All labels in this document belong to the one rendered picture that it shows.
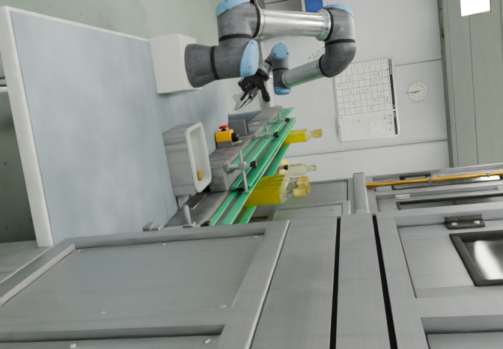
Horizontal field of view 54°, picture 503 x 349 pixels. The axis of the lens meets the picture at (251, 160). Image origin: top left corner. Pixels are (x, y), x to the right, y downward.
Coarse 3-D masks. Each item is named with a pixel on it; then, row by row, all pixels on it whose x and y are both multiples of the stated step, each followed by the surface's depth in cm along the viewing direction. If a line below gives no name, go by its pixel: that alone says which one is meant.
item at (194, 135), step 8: (192, 128) 168; (200, 128) 179; (192, 136) 180; (200, 136) 180; (192, 144) 181; (200, 144) 180; (192, 152) 181; (200, 152) 181; (192, 160) 165; (200, 160) 182; (208, 160) 182; (192, 168) 166; (200, 168) 182; (208, 168) 182; (208, 176) 182; (200, 184) 175
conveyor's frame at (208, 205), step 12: (276, 108) 347; (252, 120) 303; (264, 120) 295; (216, 156) 207; (228, 156) 203; (204, 192) 189; (216, 192) 186; (228, 192) 190; (204, 204) 173; (216, 204) 173; (180, 216) 164; (192, 216) 162; (204, 216) 160
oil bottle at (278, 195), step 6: (276, 186) 195; (282, 186) 194; (252, 192) 192; (258, 192) 192; (264, 192) 191; (270, 192) 191; (276, 192) 190; (282, 192) 190; (252, 198) 193; (258, 198) 192; (264, 198) 192; (270, 198) 191; (276, 198) 191; (282, 198) 191; (246, 204) 194; (252, 204) 193; (258, 204) 193; (264, 204) 193
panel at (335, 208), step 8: (272, 208) 216; (280, 208) 214; (288, 208) 214; (296, 208) 213; (304, 208) 211; (312, 208) 210; (320, 208) 208; (328, 208) 206; (336, 208) 205; (344, 208) 201; (272, 216) 205; (280, 216) 206; (288, 216) 204; (296, 216) 203; (304, 216) 201; (312, 216) 200
